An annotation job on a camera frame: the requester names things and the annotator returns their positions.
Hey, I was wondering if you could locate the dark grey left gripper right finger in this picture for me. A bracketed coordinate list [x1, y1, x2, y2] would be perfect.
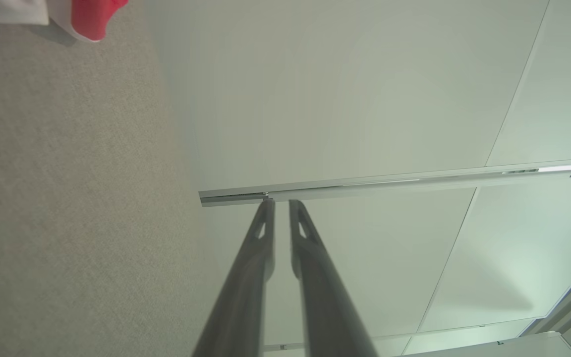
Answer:
[288, 199, 380, 357]

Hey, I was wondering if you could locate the red shirt with white sleeves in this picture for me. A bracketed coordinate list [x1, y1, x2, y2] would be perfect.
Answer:
[0, 0, 130, 43]

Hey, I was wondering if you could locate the grey fabric sofa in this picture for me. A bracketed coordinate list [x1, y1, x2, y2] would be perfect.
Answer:
[0, 0, 217, 357]

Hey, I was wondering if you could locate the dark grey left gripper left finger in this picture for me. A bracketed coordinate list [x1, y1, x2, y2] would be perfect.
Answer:
[191, 198, 276, 357]

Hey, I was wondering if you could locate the aluminium wall rail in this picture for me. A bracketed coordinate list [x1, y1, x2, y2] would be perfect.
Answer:
[199, 161, 571, 208]

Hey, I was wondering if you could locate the white flat board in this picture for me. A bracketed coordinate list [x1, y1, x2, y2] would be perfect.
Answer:
[404, 331, 571, 357]

